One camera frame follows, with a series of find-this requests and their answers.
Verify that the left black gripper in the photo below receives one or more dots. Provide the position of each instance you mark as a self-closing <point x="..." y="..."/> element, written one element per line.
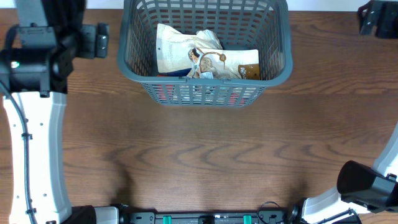
<point x="87" y="48"/>

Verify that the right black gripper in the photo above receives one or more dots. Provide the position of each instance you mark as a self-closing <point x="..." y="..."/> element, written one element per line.
<point x="387" y="30"/>

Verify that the beige paper bag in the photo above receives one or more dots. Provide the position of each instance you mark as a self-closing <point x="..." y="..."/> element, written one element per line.
<point x="172" y="49"/>
<point x="208" y="39"/>

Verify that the brown white snack pouch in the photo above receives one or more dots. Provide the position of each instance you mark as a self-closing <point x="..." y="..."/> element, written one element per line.
<point x="224" y="64"/>

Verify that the orange spaghetti packet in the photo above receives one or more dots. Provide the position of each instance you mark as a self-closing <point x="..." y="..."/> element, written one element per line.
<point x="200" y="94"/>

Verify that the Kleenex tissue multipack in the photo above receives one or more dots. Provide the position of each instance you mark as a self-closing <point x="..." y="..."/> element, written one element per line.
<point x="177" y="73"/>

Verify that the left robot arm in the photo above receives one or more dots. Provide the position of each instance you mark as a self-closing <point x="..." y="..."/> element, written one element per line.
<point x="36" y="61"/>

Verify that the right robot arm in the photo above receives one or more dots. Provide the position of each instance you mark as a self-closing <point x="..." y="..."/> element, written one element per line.
<point x="360" y="189"/>

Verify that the grey plastic basket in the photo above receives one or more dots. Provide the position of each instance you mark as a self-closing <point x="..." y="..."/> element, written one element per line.
<point x="239" y="25"/>

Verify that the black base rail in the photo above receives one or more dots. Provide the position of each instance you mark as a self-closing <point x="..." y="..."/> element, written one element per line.
<point x="121" y="213"/>

